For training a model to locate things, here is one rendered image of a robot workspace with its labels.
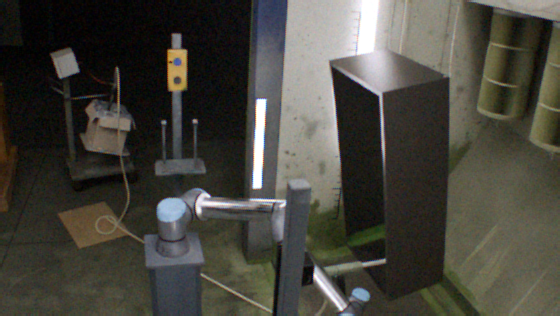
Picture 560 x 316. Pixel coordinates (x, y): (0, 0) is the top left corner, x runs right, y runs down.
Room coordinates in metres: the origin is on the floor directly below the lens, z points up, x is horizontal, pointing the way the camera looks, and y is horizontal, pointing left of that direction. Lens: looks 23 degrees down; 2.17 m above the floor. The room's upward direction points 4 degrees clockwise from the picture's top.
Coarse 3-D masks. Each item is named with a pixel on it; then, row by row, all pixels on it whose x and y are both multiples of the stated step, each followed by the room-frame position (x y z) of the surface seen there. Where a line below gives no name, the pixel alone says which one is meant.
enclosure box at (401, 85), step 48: (336, 96) 2.62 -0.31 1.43; (384, 96) 2.03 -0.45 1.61; (432, 96) 2.11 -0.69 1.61; (384, 144) 2.04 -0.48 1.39; (432, 144) 2.12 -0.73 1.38; (384, 192) 2.08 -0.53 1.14; (432, 192) 2.14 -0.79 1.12; (384, 240) 2.66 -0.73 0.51; (432, 240) 2.16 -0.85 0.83; (384, 288) 2.21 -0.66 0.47
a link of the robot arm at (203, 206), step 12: (192, 192) 2.41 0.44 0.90; (204, 192) 2.45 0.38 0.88; (192, 204) 2.31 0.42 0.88; (204, 204) 2.30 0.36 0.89; (216, 204) 2.28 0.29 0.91; (228, 204) 2.25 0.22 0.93; (240, 204) 2.22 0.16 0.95; (252, 204) 2.20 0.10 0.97; (264, 204) 2.17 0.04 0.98; (276, 204) 2.14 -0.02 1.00; (204, 216) 2.30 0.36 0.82; (216, 216) 2.26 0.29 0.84; (228, 216) 2.23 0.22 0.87; (240, 216) 2.20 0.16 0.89; (252, 216) 2.17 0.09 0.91; (264, 216) 2.14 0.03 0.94
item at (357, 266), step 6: (342, 264) 2.29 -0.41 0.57; (348, 264) 2.29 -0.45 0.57; (354, 264) 2.29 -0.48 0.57; (360, 264) 2.29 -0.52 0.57; (366, 264) 2.31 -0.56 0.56; (372, 264) 2.32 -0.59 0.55; (378, 264) 2.33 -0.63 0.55; (330, 270) 2.23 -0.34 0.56; (336, 270) 2.24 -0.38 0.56; (342, 270) 2.25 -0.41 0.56; (348, 270) 2.26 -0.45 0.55; (354, 270) 2.27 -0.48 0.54; (360, 270) 2.29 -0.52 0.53; (330, 276) 2.24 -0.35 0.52
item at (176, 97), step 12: (180, 36) 3.09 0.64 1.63; (180, 48) 3.09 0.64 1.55; (180, 96) 3.09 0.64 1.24; (180, 108) 3.09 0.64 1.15; (180, 120) 3.09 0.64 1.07; (180, 132) 3.09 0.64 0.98; (180, 144) 3.09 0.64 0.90; (180, 156) 3.09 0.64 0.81; (180, 180) 3.09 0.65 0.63; (180, 192) 3.09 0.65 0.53
